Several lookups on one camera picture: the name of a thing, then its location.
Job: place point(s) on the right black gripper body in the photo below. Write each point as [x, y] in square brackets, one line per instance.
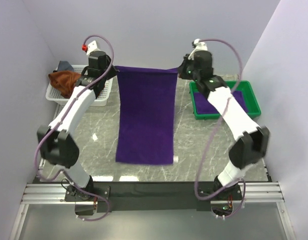
[187, 72]

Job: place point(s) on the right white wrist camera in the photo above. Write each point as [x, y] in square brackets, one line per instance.
[197, 45]

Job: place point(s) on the orange brown towel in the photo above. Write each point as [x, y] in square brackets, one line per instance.
[64, 82]

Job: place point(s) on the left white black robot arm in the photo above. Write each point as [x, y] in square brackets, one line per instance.
[55, 141]

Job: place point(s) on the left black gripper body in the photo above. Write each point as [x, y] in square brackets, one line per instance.
[112, 73]

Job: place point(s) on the white plastic basket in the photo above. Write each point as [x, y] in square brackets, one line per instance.
[54, 95]

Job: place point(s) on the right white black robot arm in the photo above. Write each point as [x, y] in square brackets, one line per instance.
[251, 140]

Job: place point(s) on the black base beam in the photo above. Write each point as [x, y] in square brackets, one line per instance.
[126, 196]

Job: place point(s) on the green plastic tray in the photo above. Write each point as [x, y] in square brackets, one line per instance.
[248, 94]

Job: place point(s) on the folded purple towel in tray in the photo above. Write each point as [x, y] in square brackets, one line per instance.
[204, 107]

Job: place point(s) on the grey towel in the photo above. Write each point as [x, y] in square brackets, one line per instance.
[64, 66]

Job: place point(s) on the purple towel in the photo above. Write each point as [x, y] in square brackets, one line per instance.
[147, 108]
[204, 107]

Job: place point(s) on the aluminium frame rail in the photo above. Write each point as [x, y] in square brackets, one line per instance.
[54, 193]

